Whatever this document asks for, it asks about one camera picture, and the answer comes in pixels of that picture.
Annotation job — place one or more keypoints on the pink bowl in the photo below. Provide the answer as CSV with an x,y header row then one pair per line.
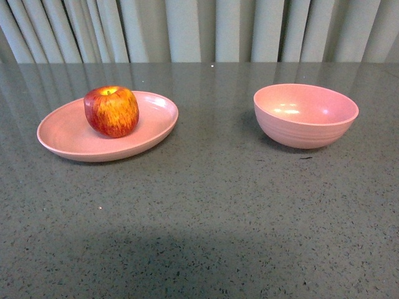
x,y
303,116

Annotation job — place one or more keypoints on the red yellow apple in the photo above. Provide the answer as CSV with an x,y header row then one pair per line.
x,y
112,110

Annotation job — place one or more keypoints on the pink plate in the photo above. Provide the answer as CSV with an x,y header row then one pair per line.
x,y
67,133

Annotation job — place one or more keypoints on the white pleated curtain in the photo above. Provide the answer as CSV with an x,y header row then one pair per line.
x,y
49,32

